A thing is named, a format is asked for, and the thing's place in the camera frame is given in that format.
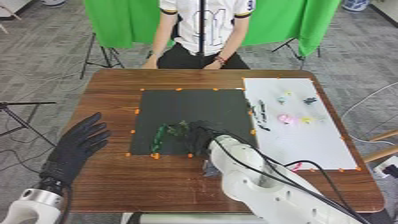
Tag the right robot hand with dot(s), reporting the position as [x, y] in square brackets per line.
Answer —
[201, 136]

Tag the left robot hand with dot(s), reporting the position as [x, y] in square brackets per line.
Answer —
[73, 150]

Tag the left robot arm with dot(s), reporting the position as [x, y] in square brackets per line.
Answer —
[32, 205]

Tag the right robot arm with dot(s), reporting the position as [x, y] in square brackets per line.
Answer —
[267, 190]

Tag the dark mat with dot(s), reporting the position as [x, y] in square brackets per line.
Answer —
[189, 106]

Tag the person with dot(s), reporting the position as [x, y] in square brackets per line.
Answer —
[178, 20]

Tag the green sprig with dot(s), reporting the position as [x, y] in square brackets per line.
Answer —
[178, 128]
[158, 138]

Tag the black tripod stand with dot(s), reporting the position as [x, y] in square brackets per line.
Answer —
[23, 121]
[295, 48]
[107, 55]

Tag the bunch of green sprigs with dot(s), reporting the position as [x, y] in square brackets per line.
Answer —
[261, 111]

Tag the white sheet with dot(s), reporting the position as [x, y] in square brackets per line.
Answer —
[295, 143]

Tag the blue flower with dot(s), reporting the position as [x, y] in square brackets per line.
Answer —
[281, 99]

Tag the pale grey bar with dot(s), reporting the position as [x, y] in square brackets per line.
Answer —
[196, 218]

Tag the black vertical pole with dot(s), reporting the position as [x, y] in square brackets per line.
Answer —
[201, 33]

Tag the blue white porcelain vase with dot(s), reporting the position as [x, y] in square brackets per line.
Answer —
[356, 4]

